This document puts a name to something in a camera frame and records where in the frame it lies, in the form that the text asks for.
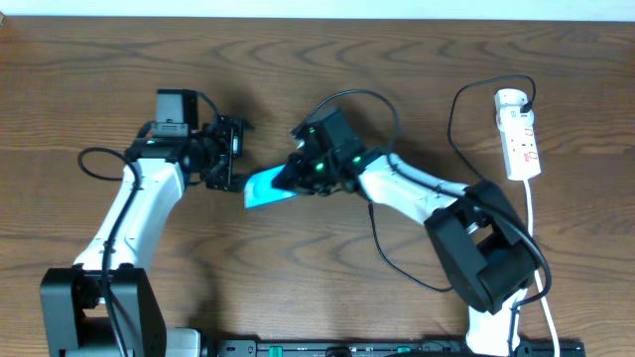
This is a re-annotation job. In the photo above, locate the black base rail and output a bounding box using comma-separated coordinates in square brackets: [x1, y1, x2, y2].
[202, 337, 586, 357]

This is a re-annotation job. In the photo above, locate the white usb charger plug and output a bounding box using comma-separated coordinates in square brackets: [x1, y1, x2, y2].
[496, 105, 535, 132]

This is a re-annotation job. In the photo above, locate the white power strip cord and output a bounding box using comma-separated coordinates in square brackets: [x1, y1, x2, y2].
[522, 178, 562, 357]

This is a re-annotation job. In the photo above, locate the blue Galaxy smartphone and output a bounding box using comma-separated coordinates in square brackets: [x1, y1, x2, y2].
[243, 166, 297, 209]

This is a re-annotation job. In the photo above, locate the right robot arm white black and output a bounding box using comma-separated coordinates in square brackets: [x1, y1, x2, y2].
[272, 150, 543, 356]

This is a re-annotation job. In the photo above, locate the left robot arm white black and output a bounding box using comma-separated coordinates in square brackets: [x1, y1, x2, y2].
[40, 115, 251, 356]

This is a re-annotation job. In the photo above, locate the white power strip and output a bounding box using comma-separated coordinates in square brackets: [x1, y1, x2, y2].
[492, 87, 542, 181]

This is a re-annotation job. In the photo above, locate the black charger cable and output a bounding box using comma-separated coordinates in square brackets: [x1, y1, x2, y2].
[367, 74, 538, 294]

